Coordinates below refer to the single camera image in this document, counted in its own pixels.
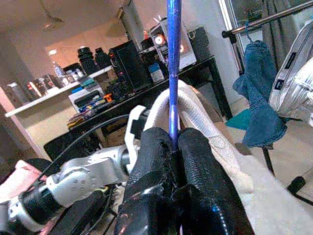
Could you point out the small orange object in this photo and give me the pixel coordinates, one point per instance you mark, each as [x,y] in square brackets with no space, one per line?
[108,98]

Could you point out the black desk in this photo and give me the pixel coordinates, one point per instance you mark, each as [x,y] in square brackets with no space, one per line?
[215,80]

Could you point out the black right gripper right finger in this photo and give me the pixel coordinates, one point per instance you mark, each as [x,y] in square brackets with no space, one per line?
[207,195]

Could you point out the clear plastic tool case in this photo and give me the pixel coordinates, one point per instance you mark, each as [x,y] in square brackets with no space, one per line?
[86,100]

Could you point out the white garment with plaid lining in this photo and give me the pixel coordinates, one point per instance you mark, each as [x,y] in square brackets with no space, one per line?
[264,200]

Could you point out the teal box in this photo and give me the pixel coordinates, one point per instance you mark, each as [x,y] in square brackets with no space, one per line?
[88,82]

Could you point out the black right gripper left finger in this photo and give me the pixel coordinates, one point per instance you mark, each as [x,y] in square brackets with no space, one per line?
[146,191]

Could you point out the teal fabric item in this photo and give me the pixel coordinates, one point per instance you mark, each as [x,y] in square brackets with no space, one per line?
[238,120]

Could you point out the black storage box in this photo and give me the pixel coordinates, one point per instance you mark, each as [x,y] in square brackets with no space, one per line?
[73,147]

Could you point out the pink fabric item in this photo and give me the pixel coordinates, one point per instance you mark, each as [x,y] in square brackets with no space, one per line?
[17,178]

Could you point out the blue clothes hanger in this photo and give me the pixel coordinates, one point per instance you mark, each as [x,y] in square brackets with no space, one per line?
[174,61]
[247,34]

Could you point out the white striped shirt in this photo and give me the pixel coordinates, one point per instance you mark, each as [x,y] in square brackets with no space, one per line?
[293,80]

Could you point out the blue jeans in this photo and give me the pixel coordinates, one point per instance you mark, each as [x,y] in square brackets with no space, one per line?
[259,98]

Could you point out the clear water bottle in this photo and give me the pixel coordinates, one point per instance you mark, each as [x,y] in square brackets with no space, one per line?
[58,71]

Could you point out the white door frame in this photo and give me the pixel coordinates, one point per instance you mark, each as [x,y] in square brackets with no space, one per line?
[228,14]

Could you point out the blue and white box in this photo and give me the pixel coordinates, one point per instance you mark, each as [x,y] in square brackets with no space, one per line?
[156,73]

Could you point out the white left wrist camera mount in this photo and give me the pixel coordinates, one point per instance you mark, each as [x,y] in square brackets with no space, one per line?
[134,112]

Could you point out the black cylindrical canister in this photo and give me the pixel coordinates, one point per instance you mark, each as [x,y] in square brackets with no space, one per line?
[86,60]
[102,58]

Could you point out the white shelf board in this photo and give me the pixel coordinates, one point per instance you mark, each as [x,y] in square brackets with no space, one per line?
[49,94]

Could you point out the computer case with lit fans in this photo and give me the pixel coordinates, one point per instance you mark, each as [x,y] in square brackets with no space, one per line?
[188,54]

